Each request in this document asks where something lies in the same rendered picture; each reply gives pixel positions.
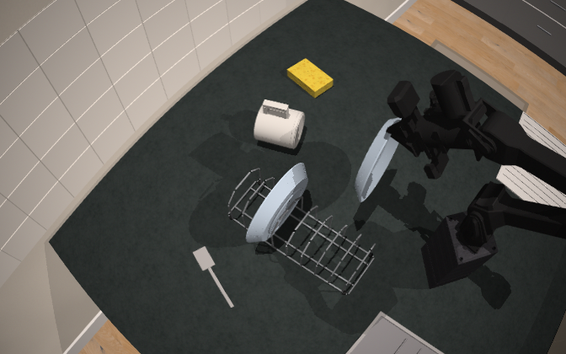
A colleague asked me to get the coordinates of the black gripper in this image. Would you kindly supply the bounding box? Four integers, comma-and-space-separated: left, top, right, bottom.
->
386, 81, 450, 180

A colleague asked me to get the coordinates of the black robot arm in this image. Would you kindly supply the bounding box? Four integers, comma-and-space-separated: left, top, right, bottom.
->
424, 70, 566, 254

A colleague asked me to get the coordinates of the white round plate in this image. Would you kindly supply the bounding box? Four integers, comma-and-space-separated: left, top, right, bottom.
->
246, 163, 308, 243
355, 118, 402, 202

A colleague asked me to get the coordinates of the grey mug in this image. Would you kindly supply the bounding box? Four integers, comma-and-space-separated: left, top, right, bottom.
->
254, 99, 305, 149

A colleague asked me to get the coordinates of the grey metal dish rack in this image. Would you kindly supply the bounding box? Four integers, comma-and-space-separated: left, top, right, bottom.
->
228, 168, 376, 295

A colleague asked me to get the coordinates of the yellow sponge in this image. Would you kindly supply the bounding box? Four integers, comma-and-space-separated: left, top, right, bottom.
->
287, 58, 333, 98

